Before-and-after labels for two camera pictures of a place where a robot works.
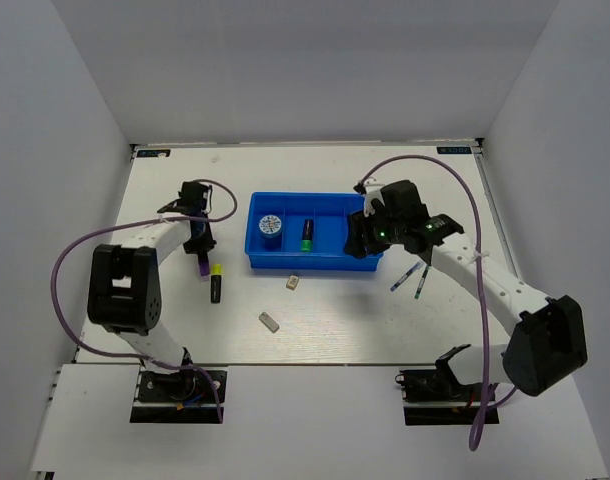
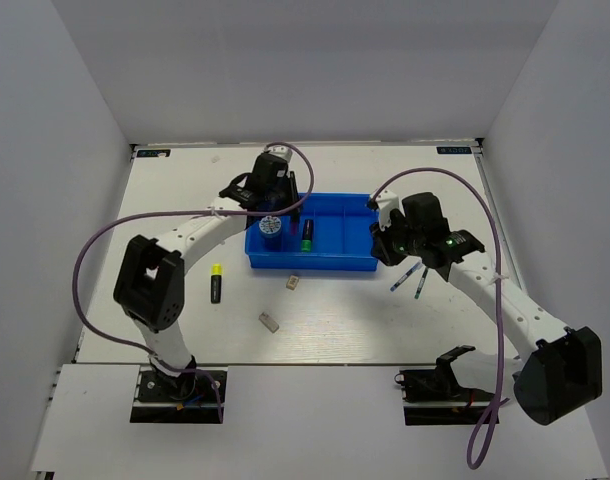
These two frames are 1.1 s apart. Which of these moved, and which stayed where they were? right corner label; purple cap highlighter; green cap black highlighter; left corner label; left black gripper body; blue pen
Moved: left black gripper body; purple cap highlighter
Stayed: green cap black highlighter; right corner label; left corner label; blue pen
